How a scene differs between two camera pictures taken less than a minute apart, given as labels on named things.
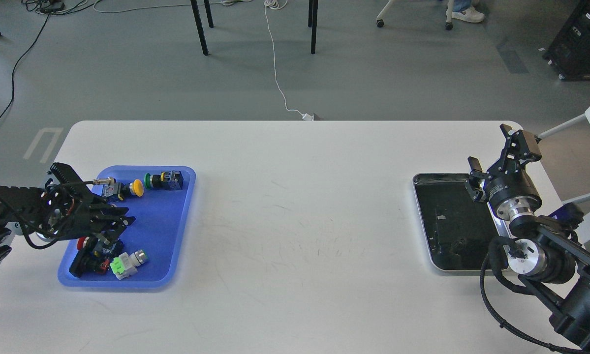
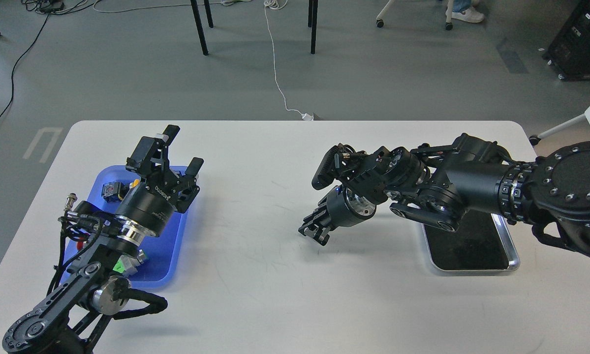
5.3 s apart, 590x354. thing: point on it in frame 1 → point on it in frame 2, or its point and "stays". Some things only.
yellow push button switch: [135, 188] stays
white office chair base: [449, 26] stays
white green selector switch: [126, 265] stays
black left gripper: [82, 217] → [150, 203]
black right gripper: [511, 193] → [343, 208]
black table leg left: [199, 25] stays
